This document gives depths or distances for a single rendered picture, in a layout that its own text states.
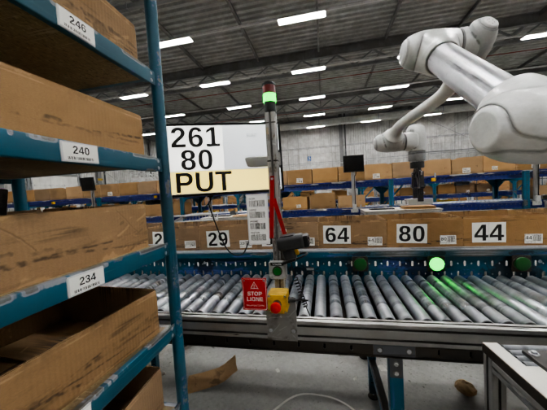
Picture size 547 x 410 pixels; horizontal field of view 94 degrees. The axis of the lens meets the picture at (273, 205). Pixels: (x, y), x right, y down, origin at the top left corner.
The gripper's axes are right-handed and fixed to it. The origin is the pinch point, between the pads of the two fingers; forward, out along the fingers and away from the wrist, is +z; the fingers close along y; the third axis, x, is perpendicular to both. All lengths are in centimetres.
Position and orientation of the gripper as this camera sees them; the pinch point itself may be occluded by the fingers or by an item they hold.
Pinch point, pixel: (417, 196)
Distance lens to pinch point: 172.9
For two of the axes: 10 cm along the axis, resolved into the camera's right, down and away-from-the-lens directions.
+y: 2.0, -0.7, 9.8
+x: -9.8, 0.5, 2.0
